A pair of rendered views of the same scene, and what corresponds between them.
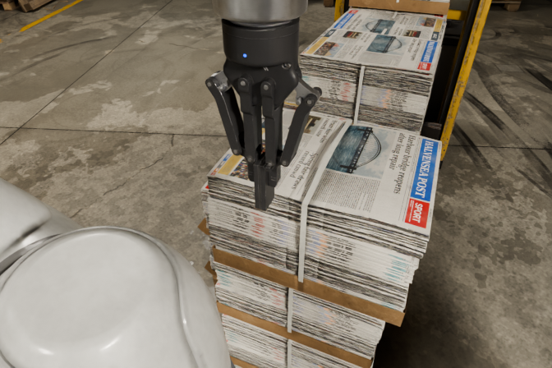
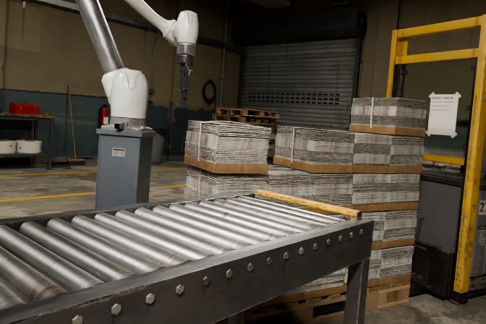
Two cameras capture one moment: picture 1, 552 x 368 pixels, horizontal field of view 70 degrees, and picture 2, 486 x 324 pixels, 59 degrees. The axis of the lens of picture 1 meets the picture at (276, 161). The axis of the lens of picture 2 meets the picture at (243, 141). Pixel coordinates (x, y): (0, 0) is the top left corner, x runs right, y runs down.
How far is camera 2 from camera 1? 1.88 m
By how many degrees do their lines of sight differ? 47
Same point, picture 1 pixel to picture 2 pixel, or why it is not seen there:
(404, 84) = (307, 135)
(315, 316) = (205, 191)
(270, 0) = (181, 49)
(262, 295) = (194, 184)
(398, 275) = (214, 145)
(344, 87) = (289, 140)
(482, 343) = not seen: outside the picture
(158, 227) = not seen: hidden behind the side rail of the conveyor
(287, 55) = (184, 61)
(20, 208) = not seen: hidden behind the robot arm
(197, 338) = (137, 79)
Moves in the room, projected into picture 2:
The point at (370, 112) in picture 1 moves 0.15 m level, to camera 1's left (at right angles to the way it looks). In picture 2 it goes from (297, 153) to (275, 150)
